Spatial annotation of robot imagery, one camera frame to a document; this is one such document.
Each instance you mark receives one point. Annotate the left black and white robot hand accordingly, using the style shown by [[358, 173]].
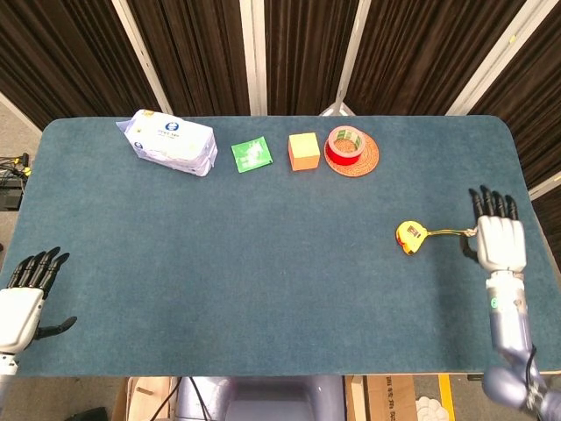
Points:
[[17, 307]]

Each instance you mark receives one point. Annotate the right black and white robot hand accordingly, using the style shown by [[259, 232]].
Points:
[[502, 243]]

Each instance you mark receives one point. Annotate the yellow tape measure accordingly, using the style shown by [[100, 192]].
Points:
[[411, 237]]

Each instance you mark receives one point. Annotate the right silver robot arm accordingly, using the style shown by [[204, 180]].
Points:
[[508, 324]]

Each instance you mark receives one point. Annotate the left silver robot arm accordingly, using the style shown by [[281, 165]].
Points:
[[5, 373]]

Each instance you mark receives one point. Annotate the red tape roll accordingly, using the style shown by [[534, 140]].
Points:
[[344, 154]]

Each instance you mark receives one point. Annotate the light wooden board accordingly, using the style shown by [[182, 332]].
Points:
[[144, 397]]

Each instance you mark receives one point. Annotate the woven straw coaster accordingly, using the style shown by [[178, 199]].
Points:
[[366, 162]]

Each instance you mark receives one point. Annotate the white flower-shaped object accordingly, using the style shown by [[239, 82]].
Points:
[[431, 408]]

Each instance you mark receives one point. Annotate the cardboard box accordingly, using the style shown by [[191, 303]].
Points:
[[390, 399]]

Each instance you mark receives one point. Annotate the white stand base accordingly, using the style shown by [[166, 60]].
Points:
[[337, 109]]

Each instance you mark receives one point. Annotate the wooden plank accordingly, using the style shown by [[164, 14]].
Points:
[[356, 399]]

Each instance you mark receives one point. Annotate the orange and yellow cube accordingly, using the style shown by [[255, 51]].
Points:
[[303, 153]]

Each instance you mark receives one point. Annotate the white tissue pack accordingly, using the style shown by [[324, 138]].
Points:
[[171, 142]]

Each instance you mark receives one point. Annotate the blue felt table mat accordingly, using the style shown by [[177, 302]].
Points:
[[263, 285]]

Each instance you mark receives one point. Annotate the green sachet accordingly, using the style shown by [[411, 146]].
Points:
[[252, 154]]

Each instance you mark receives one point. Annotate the grey-purple robot torso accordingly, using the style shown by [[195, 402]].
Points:
[[271, 401]]

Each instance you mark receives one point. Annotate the dark brown curtain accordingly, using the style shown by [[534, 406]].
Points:
[[307, 52]]

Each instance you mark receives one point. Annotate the white frame post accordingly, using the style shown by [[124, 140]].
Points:
[[495, 61], [140, 52], [254, 57], [352, 48]]

